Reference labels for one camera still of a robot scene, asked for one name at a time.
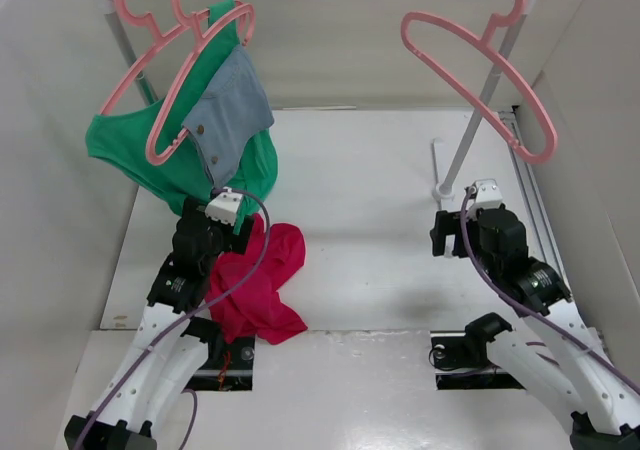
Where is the red t shirt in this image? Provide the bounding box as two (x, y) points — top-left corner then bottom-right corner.
(206, 213), (307, 345)

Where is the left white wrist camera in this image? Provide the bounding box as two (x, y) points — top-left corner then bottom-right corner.
(204, 187), (244, 226)

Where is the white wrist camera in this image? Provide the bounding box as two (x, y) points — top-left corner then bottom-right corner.
(204, 187), (244, 226)
(470, 179), (503, 209)

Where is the purple cable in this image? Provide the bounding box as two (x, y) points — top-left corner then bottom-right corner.
(460, 189), (640, 396)
(73, 187), (272, 450)

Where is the blue denim garment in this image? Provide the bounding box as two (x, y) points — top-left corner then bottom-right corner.
(182, 45), (274, 188)

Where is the aluminium rail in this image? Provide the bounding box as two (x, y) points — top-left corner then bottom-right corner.
(498, 105), (609, 351)

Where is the pink plastic hanger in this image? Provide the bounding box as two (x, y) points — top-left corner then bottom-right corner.
(400, 0), (559, 166)

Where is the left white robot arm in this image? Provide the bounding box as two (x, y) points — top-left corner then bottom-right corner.
(63, 187), (258, 449)

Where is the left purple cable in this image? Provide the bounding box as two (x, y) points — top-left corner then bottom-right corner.
(73, 187), (272, 450)

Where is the pink hanger with denim garment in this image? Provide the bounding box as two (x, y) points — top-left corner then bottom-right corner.
(145, 0), (256, 166)

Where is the green t shirt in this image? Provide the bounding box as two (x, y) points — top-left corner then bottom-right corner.
(85, 0), (278, 215)

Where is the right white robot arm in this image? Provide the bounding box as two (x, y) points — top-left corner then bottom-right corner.
(429, 205), (639, 449)

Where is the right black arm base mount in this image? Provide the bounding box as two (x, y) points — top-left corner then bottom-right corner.
(428, 331), (524, 391)

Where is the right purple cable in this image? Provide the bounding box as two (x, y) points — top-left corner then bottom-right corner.
(460, 189), (640, 396)

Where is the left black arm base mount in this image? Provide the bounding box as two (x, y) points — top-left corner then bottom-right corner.
(187, 337), (255, 392)

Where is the pink hanger with green shirt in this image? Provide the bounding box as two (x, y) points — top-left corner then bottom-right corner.
(100, 0), (209, 115)

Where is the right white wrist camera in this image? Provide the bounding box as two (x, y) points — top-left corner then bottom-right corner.
(470, 179), (503, 209)

